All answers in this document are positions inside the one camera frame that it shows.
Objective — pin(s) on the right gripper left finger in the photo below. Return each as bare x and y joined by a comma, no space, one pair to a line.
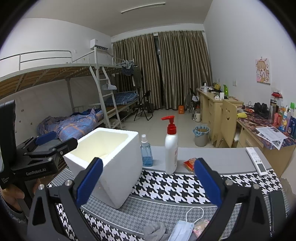
44,221

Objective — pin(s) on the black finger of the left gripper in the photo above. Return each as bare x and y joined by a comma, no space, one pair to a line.
62,148

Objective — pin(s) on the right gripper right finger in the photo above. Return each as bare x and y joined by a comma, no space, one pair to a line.
252,222

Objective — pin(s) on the blue face mask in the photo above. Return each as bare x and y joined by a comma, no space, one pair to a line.
184,228

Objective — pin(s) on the white styrofoam box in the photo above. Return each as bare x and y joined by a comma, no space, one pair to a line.
120,153

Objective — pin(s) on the person's left hand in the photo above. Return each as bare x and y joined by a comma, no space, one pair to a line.
11,195

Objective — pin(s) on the blue plaid quilt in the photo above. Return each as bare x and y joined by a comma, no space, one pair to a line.
75,126

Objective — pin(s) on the black phone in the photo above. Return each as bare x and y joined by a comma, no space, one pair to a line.
277,210

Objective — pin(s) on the pink snack packet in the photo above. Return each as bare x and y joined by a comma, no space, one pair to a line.
200,226

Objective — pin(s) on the white remote control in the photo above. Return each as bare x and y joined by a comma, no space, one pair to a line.
257,162

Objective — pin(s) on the metal bunk bed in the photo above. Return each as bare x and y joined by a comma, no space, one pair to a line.
52,83

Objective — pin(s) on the red snack packet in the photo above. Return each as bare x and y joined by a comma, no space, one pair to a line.
189,164

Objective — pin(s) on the wooden chair smiley back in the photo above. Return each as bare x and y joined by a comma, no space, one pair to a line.
228,135

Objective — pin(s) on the wooden desk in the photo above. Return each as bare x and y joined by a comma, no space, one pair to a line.
211,114

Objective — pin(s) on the printed paper sheets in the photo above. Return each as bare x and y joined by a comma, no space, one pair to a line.
272,135

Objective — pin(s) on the houndstooth table mat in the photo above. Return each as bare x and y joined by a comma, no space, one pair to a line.
158,197

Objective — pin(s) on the grey sock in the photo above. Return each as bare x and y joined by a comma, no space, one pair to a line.
155,231

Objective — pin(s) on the blue spray bottle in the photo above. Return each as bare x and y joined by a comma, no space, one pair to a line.
147,159

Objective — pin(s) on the black folding chair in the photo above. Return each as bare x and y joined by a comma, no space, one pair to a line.
145,107

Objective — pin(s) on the white pump bottle red top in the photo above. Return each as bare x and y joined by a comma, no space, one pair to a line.
171,146

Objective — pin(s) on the white air conditioner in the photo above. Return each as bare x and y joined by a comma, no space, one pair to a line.
95,44

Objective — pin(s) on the white thermos jug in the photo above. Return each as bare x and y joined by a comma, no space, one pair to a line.
197,117

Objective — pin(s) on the orange floor container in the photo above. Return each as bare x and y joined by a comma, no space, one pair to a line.
181,109

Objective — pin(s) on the brown curtains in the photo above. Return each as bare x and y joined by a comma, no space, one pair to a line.
181,62

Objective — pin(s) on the ceiling tube light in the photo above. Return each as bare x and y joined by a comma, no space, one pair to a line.
153,5

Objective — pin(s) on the anime girl poster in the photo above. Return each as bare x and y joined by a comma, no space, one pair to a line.
262,66

